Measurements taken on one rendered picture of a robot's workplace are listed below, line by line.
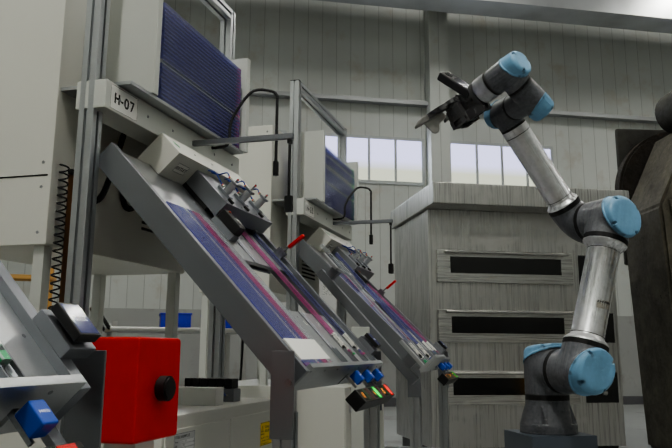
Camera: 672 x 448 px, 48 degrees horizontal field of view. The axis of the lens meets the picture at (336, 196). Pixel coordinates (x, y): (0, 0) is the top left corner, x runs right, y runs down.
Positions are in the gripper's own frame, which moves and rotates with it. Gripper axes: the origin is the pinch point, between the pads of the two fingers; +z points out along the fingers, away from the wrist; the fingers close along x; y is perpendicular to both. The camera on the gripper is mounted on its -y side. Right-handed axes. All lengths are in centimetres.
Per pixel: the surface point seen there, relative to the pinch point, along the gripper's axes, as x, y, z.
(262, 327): -84, 36, 4
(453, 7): 771, -325, 387
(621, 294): 912, 155, 462
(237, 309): -85, 30, 7
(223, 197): -56, -3, 31
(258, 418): -57, 53, 58
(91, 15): -83, -50, 13
